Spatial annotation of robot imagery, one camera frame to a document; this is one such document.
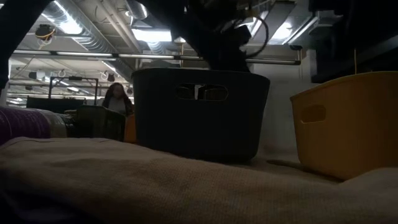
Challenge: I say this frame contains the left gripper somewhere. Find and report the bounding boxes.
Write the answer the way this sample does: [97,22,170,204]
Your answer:
[205,26,252,72]

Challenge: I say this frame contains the horizontal metal bar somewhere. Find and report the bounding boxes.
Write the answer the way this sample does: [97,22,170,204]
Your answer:
[9,49,302,66]

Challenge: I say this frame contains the ceiling light panel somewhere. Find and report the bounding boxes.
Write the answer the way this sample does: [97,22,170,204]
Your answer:
[132,28,174,43]

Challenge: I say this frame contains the dark teal plastic bin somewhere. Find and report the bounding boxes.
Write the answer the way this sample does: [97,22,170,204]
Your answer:
[132,67,271,164]

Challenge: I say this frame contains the person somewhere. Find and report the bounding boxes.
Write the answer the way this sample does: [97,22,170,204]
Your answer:
[101,82,136,117]

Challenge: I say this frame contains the small yellow plastic bin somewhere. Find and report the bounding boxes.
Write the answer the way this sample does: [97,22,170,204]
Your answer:
[289,71,398,182]

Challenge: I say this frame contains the beige cloth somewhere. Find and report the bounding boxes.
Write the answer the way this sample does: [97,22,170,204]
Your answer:
[0,136,398,224]

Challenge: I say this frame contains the black panel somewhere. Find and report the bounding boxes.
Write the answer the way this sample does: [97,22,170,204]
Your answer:
[26,96,86,114]

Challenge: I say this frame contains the yellow black ceiling device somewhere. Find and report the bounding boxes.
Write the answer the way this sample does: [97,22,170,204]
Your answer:
[34,24,57,43]

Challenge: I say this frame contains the small silver ventilation duct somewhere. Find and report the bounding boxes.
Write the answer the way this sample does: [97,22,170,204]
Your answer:
[125,0,149,20]

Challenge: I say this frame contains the large silver ventilation duct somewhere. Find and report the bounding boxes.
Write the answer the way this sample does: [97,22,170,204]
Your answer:
[23,0,118,54]

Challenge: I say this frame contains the black metal frame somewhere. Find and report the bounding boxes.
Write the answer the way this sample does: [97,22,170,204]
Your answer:
[48,76,100,106]

